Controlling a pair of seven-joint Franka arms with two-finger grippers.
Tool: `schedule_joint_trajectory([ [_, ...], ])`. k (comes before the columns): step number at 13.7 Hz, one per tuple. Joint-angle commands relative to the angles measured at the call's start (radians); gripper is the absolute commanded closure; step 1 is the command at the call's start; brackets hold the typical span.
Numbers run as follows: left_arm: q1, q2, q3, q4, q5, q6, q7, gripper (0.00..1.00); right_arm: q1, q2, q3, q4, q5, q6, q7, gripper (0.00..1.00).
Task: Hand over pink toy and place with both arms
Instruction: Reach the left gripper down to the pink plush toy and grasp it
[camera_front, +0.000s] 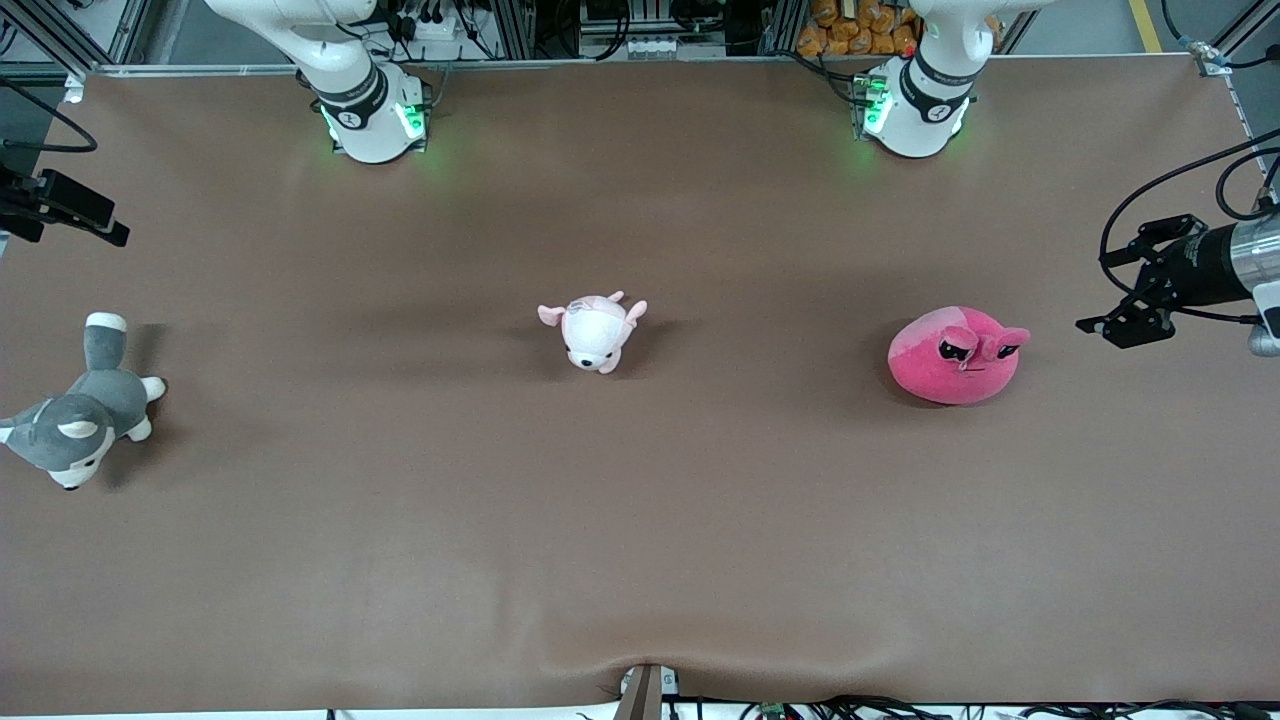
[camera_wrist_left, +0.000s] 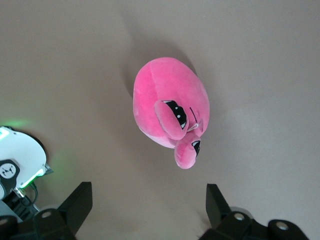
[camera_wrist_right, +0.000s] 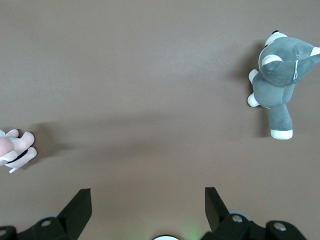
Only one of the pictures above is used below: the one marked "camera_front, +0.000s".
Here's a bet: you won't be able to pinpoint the brown table cover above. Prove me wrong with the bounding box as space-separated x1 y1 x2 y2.
0 55 1280 716

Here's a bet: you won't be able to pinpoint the black cable bundle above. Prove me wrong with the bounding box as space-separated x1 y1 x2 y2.
660 694 1280 720

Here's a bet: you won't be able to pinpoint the pink round plush toy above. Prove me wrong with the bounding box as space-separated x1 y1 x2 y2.
888 306 1032 406

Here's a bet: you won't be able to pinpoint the grey white husky plush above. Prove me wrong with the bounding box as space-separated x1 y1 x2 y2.
0 312 168 491

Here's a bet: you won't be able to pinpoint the aluminium table edge rail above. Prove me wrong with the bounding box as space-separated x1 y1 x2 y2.
0 58 863 79

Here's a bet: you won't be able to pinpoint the white power strip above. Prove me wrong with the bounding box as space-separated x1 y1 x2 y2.
398 8 463 43

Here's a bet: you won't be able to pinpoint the grey metal bracket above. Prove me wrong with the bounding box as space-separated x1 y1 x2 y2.
612 663 681 720

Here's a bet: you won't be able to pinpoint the orange snack bags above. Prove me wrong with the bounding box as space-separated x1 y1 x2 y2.
797 0 1003 57

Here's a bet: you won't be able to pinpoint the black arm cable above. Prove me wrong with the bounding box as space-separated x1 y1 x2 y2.
0 78 99 154
1098 130 1280 326

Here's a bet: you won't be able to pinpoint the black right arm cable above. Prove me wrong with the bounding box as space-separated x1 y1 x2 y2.
0 78 99 154

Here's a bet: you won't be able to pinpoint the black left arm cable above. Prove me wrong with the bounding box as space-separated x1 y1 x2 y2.
1098 130 1280 326

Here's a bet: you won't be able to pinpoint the aluminium corner profile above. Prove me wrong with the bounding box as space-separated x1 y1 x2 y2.
1180 0 1280 77

